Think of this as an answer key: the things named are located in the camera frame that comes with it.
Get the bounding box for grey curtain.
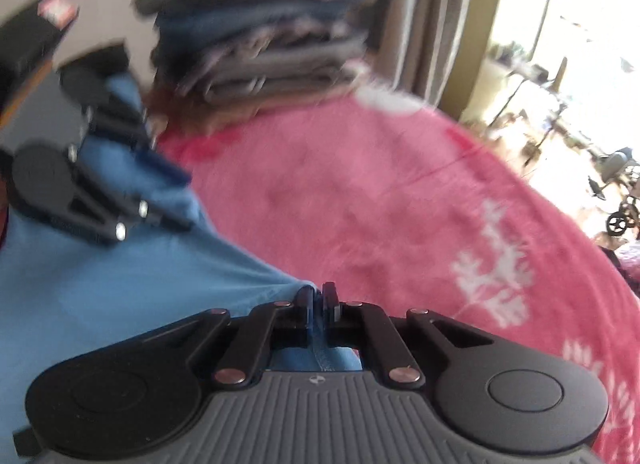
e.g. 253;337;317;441
375;0;482;106

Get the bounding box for stack of folded clothes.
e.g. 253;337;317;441
132;0;387;131

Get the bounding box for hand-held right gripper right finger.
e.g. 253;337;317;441
322;281;493;390

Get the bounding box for black wheelchair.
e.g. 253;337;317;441
587;147;640;240

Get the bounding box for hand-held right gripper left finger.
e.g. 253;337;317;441
142;285;316;390

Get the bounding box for pink floral blanket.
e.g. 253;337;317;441
155;87;640;464

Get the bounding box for light blue shirt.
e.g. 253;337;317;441
0;72;362;464

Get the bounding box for folding table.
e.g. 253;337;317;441
500;58;577;145

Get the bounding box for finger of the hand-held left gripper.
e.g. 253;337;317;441
87;93;192;186
55;163;194;245

